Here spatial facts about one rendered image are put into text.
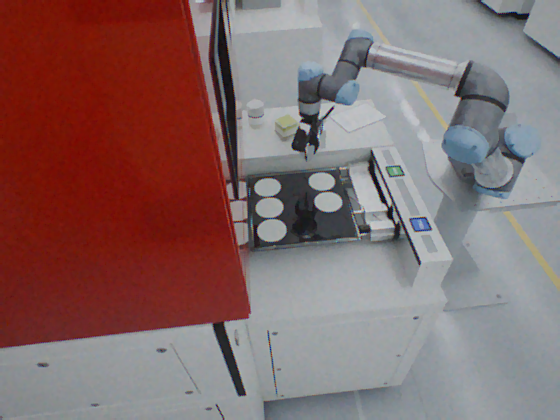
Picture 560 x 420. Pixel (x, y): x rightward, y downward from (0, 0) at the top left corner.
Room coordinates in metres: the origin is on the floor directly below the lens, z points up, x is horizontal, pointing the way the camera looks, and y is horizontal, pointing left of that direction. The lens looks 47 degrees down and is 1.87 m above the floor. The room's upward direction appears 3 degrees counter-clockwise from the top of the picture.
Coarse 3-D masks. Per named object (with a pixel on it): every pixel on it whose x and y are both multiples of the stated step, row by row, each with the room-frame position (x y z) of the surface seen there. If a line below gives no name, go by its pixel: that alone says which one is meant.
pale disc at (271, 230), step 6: (264, 222) 0.86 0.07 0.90; (270, 222) 0.86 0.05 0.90; (276, 222) 0.86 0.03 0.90; (282, 222) 0.86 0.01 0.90; (258, 228) 0.83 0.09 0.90; (264, 228) 0.83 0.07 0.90; (270, 228) 0.83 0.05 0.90; (276, 228) 0.83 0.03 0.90; (282, 228) 0.83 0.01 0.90; (258, 234) 0.81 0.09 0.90; (264, 234) 0.81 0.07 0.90; (270, 234) 0.80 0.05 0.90; (276, 234) 0.80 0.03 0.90; (282, 234) 0.80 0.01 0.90; (270, 240) 0.78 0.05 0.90; (276, 240) 0.78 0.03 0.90
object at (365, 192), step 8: (352, 176) 1.10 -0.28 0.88; (360, 176) 1.10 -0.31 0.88; (368, 176) 1.09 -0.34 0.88; (352, 184) 1.06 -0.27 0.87; (360, 184) 1.05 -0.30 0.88; (368, 184) 1.05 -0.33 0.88; (360, 192) 1.00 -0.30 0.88; (368, 192) 1.00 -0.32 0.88; (376, 192) 1.00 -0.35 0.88; (360, 200) 0.96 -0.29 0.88; (368, 200) 0.96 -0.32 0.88; (376, 200) 0.96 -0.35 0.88; (360, 208) 0.93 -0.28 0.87; (384, 216) 0.88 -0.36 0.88; (376, 240) 0.79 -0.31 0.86
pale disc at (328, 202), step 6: (318, 198) 0.96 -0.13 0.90; (324, 198) 0.96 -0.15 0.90; (330, 198) 0.96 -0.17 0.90; (336, 198) 0.96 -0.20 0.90; (318, 204) 0.93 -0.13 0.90; (324, 204) 0.93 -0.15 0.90; (330, 204) 0.93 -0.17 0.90; (336, 204) 0.93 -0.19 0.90; (324, 210) 0.90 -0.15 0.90; (330, 210) 0.90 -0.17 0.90
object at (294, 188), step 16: (272, 176) 1.10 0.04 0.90; (288, 176) 1.09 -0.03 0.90; (304, 176) 1.09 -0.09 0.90; (336, 176) 1.08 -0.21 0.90; (288, 192) 1.00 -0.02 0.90; (304, 192) 1.00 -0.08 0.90; (320, 192) 1.00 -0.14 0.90; (336, 192) 0.99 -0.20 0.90; (288, 208) 0.92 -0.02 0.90; (304, 208) 0.92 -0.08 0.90; (256, 224) 0.85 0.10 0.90; (288, 224) 0.85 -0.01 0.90; (304, 224) 0.84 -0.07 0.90; (320, 224) 0.84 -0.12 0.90; (336, 224) 0.84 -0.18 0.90; (352, 224) 0.83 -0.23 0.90; (256, 240) 0.78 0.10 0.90; (288, 240) 0.77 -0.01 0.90; (304, 240) 0.77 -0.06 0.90
